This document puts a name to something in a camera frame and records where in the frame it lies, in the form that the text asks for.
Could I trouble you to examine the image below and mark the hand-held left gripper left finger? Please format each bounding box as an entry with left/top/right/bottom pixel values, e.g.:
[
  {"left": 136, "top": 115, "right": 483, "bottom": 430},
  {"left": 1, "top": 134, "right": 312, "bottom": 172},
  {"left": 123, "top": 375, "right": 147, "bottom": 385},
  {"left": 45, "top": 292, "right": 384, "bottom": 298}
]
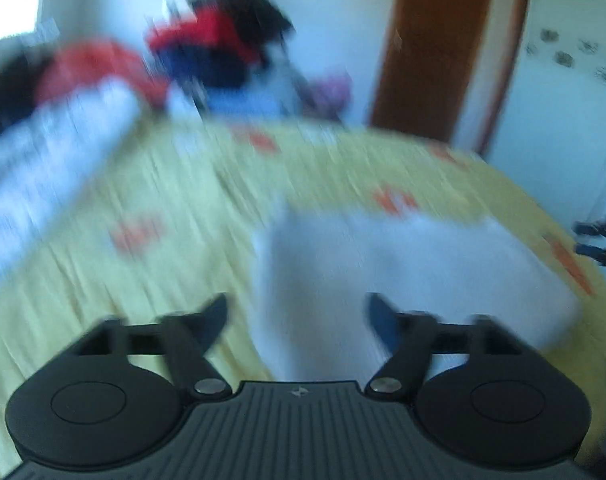
[{"left": 73, "top": 294, "right": 233, "bottom": 402}]

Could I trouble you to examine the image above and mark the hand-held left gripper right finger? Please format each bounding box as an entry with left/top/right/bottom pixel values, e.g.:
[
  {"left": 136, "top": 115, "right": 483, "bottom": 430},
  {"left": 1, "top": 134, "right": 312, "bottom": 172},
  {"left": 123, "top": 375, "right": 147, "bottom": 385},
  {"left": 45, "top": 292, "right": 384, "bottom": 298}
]
[{"left": 364, "top": 292, "right": 526, "bottom": 402}]

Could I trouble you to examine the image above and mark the white knit sweater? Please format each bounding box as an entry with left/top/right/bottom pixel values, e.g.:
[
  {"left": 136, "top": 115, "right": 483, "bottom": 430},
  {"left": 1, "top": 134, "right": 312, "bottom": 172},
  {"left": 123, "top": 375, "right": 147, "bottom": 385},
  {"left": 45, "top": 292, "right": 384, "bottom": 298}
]
[{"left": 250, "top": 205, "right": 584, "bottom": 386}]

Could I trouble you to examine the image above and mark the yellow carrot print bedsheet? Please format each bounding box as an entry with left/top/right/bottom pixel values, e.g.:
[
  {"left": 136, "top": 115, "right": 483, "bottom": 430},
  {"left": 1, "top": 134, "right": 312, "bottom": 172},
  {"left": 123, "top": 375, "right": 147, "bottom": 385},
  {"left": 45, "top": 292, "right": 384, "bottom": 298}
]
[{"left": 0, "top": 120, "right": 606, "bottom": 480}]

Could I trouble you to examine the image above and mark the brown wooden door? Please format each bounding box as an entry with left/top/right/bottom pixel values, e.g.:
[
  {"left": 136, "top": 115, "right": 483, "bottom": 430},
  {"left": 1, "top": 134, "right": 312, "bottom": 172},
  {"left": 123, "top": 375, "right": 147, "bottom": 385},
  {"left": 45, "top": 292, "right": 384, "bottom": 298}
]
[
  {"left": 368, "top": 0, "right": 534, "bottom": 156},
  {"left": 370, "top": 0, "right": 499, "bottom": 141}
]

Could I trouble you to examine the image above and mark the light blue knit cloth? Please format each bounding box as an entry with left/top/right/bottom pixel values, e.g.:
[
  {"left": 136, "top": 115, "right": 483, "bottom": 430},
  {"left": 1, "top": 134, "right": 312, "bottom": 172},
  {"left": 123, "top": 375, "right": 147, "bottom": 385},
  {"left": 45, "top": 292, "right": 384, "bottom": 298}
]
[{"left": 203, "top": 85, "right": 284, "bottom": 116}]

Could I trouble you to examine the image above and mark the white printed quilt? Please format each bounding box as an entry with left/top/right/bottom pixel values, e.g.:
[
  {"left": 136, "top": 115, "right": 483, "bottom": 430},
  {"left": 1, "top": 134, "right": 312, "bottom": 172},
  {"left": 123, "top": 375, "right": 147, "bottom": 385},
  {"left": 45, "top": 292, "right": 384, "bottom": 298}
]
[{"left": 0, "top": 80, "right": 144, "bottom": 291}]

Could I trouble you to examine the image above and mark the pink plastic bag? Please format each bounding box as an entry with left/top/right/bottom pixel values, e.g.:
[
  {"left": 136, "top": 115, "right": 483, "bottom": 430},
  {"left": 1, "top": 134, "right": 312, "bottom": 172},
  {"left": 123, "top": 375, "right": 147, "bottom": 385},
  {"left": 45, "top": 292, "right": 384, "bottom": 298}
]
[{"left": 313, "top": 72, "right": 351, "bottom": 116}]

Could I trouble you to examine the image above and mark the navy blue jacket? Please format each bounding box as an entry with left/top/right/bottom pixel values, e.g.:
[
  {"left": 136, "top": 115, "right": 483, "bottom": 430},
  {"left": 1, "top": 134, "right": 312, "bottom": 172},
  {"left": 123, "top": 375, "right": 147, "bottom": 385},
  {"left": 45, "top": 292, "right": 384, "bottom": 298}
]
[{"left": 158, "top": 47, "right": 254, "bottom": 88}]

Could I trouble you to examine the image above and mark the red-orange garment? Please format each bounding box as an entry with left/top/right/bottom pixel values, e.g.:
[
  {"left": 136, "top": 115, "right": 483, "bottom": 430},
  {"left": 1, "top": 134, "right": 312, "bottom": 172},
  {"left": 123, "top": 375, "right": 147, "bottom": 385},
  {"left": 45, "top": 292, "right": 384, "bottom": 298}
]
[{"left": 35, "top": 40, "right": 169, "bottom": 111}]

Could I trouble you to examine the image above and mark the red puffer jacket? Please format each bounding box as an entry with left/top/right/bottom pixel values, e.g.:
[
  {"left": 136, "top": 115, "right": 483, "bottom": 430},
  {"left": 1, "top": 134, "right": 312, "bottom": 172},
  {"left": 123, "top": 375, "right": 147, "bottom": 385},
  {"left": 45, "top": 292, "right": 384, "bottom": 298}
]
[{"left": 145, "top": 12, "right": 264, "bottom": 63}]

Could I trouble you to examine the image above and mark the black cloth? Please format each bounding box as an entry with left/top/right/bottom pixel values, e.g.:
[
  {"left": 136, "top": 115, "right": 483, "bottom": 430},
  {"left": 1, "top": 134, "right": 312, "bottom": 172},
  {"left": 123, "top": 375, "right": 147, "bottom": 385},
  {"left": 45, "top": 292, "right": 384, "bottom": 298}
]
[{"left": 0, "top": 52, "right": 54, "bottom": 136}]

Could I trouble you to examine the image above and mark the black garment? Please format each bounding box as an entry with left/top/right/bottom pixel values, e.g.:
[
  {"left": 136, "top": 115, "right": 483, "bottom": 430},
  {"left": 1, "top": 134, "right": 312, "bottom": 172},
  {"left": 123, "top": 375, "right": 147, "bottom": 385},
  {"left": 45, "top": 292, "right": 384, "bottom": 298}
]
[{"left": 185, "top": 0, "right": 296, "bottom": 46}]

